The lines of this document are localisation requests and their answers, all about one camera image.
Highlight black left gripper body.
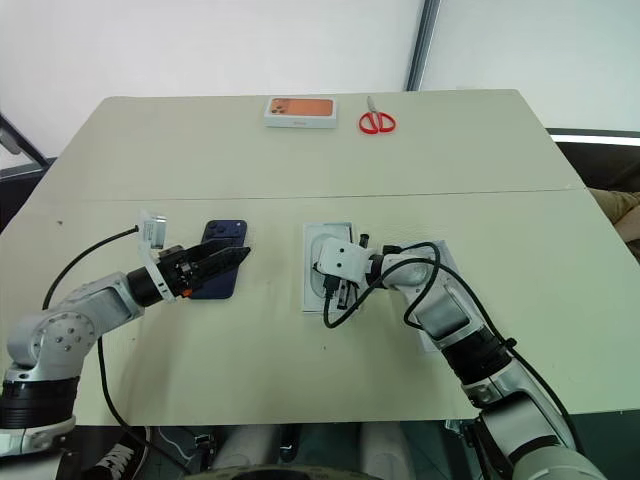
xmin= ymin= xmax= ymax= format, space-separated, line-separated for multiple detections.
xmin=159 ymin=243 xmax=205 ymax=300

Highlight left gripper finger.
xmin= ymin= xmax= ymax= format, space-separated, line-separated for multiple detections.
xmin=198 ymin=240 xmax=239 ymax=259
xmin=192 ymin=246 xmax=252 ymax=291

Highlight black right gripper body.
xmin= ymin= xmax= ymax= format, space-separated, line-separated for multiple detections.
xmin=319 ymin=271 xmax=363 ymax=302

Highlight white phone box base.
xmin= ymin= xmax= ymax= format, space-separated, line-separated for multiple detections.
xmin=301 ymin=222 xmax=357 ymax=315

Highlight dark blue smartphone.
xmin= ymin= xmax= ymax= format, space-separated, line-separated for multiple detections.
xmin=191 ymin=219 xmax=250 ymax=301

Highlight white box orange phone print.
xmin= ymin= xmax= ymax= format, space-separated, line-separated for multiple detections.
xmin=263 ymin=96 xmax=337 ymax=130

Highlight pale grey cylinder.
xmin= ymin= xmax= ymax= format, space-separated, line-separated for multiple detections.
xmin=212 ymin=424 xmax=286 ymax=472
xmin=357 ymin=423 xmax=416 ymax=477

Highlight black and white shoe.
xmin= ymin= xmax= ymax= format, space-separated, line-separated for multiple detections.
xmin=82 ymin=429 xmax=149 ymax=480

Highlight dark furniture with light strip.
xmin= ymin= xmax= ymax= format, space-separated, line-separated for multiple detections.
xmin=545 ymin=127 xmax=640 ymax=192

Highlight person khaki trouser leg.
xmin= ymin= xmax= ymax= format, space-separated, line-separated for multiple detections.
xmin=587 ymin=188 xmax=640 ymax=261

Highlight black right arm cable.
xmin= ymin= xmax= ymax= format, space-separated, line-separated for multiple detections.
xmin=322 ymin=242 xmax=586 ymax=454

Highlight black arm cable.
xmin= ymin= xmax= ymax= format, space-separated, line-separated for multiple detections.
xmin=42 ymin=225 xmax=191 ymax=474
xmin=322 ymin=242 xmax=586 ymax=454

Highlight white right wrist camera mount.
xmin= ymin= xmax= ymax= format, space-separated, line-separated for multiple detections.
xmin=316 ymin=238 xmax=374 ymax=280

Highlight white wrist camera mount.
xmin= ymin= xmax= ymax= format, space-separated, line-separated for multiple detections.
xmin=316 ymin=238 xmax=374 ymax=280
xmin=136 ymin=209 xmax=194 ymax=304

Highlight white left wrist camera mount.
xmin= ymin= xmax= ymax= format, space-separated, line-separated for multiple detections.
xmin=136 ymin=209 xmax=194 ymax=304

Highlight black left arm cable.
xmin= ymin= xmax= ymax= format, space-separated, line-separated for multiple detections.
xmin=42 ymin=225 xmax=191 ymax=474

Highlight red handled scissors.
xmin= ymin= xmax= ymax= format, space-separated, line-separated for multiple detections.
xmin=357 ymin=95 xmax=398 ymax=136

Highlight metal table leg bracket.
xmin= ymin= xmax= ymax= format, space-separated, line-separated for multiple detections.
xmin=444 ymin=418 xmax=481 ymax=449

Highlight dark metal frame bar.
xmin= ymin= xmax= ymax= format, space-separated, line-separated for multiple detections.
xmin=0 ymin=112 xmax=51 ymax=176

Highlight grey aluminium window post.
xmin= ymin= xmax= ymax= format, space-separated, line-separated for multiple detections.
xmin=404 ymin=0 xmax=444 ymax=92

